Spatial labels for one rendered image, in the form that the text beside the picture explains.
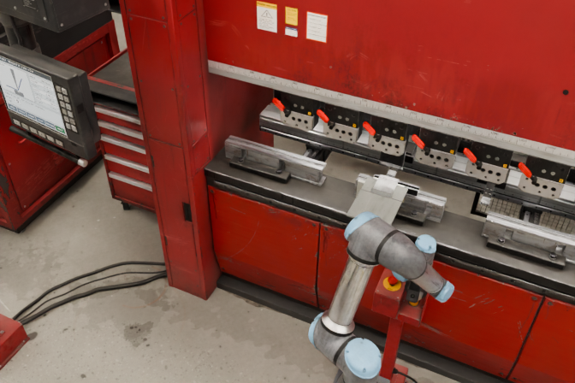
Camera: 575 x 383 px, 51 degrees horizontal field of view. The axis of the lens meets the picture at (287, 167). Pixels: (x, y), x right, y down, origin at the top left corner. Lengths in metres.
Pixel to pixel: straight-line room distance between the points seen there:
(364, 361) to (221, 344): 1.38
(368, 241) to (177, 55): 1.10
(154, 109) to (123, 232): 1.38
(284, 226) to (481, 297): 0.93
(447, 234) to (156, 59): 1.40
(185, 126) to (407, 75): 0.97
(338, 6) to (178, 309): 1.92
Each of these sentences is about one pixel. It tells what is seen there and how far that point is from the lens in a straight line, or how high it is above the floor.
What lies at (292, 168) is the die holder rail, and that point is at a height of 0.92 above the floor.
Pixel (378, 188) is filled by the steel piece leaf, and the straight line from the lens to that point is 2.58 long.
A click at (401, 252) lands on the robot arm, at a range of 1.81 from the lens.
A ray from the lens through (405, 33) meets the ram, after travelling 2.22.
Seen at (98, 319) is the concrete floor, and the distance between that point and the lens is 3.48.
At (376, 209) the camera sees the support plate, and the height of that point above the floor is 1.00.
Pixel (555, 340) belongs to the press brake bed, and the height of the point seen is 0.54.
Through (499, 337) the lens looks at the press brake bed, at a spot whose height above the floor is 0.44.
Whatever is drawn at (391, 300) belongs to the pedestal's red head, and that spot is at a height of 0.77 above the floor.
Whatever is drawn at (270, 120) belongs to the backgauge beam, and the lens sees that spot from 3.00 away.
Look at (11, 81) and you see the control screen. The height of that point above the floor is 1.47.
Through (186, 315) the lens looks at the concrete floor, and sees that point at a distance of 3.39.
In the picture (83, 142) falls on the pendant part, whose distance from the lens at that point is 2.37.
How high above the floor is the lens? 2.67
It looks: 39 degrees down
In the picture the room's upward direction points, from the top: 1 degrees clockwise
